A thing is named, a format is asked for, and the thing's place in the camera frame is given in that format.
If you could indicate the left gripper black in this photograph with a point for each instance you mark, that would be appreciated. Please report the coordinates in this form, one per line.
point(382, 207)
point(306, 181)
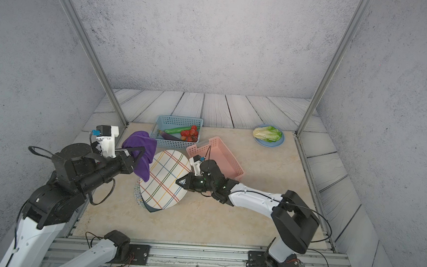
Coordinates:
point(127, 158)

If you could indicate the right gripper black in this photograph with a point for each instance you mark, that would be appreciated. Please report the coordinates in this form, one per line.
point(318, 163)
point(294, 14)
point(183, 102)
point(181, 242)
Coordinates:
point(209, 173)

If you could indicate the purple cloth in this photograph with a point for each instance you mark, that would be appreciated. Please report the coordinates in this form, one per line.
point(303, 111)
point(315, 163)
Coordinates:
point(145, 150)

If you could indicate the white plaid round plate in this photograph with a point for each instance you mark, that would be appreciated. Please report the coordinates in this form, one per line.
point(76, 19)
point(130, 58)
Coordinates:
point(161, 190)

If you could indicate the dark teal square plate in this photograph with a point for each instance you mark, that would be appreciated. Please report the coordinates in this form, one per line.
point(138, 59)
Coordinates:
point(150, 209)

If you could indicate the colourful squiggle round plate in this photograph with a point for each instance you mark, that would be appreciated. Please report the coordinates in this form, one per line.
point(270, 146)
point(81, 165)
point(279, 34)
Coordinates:
point(137, 194)

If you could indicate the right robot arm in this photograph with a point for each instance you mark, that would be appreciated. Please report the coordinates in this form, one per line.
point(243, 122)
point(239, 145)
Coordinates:
point(295, 222)

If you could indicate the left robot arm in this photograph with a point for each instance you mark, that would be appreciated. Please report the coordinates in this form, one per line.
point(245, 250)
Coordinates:
point(78, 172)

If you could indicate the small blue plate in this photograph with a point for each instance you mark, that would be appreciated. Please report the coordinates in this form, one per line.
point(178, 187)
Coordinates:
point(270, 145)

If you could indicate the purple eggplant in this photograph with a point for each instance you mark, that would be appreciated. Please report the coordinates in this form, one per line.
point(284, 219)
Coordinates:
point(167, 136)

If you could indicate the light blue perforated basket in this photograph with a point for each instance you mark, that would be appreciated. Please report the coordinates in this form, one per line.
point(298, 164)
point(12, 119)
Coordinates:
point(166, 122)

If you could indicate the pink perforated basket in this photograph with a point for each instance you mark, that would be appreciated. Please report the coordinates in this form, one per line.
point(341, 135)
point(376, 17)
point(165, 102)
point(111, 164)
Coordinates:
point(215, 149)

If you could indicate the green cucumber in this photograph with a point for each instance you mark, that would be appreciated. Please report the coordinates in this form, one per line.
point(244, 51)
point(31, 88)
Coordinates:
point(180, 129)

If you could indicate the green lettuce head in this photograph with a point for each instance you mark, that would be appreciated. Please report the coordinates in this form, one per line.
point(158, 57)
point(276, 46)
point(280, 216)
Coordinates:
point(268, 134)

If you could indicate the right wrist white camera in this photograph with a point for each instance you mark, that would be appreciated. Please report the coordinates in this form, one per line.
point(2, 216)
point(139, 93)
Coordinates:
point(196, 162)

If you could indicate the metal base rail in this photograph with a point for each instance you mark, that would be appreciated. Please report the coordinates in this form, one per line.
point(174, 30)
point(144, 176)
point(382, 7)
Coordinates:
point(165, 254)

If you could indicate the left aluminium frame post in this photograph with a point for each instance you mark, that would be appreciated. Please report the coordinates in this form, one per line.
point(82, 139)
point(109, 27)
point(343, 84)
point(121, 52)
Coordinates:
point(89, 50)

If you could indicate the aluminium frame post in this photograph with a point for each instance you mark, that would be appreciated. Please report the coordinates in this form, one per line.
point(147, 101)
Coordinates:
point(345, 42)
point(89, 50)

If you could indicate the right aluminium frame post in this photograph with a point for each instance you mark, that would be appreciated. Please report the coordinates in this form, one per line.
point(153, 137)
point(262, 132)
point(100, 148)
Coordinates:
point(345, 42)

